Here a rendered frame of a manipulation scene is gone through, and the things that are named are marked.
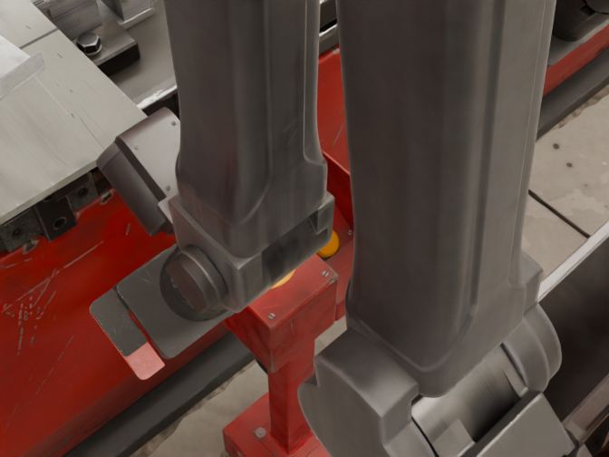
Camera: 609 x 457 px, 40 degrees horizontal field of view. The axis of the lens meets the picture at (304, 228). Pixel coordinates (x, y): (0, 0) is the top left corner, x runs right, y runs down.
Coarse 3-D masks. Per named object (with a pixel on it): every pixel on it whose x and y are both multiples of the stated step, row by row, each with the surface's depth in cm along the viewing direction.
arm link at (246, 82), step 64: (192, 0) 31; (256, 0) 30; (320, 0) 33; (192, 64) 34; (256, 64) 32; (192, 128) 38; (256, 128) 35; (192, 192) 41; (256, 192) 38; (320, 192) 42; (256, 256) 42
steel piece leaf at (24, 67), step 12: (0, 36) 86; (0, 48) 85; (12, 48) 85; (0, 60) 84; (12, 60) 84; (24, 60) 84; (36, 60) 82; (0, 72) 83; (12, 72) 80; (24, 72) 82; (36, 72) 83; (0, 84) 80; (12, 84) 81; (0, 96) 81
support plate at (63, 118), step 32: (0, 0) 89; (0, 32) 86; (32, 32) 87; (64, 64) 84; (32, 96) 82; (64, 96) 82; (96, 96) 82; (0, 128) 79; (32, 128) 79; (64, 128) 79; (96, 128) 79; (128, 128) 79; (0, 160) 77; (32, 160) 77; (64, 160) 77; (0, 192) 75; (32, 192) 75; (0, 224) 74
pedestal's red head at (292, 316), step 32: (352, 224) 108; (352, 256) 107; (288, 288) 95; (320, 288) 95; (224, 320) 105; (256, 320) 94; (288, 320) 94; (320, 320) 101; (256, 352) 102; (288, 352) 101
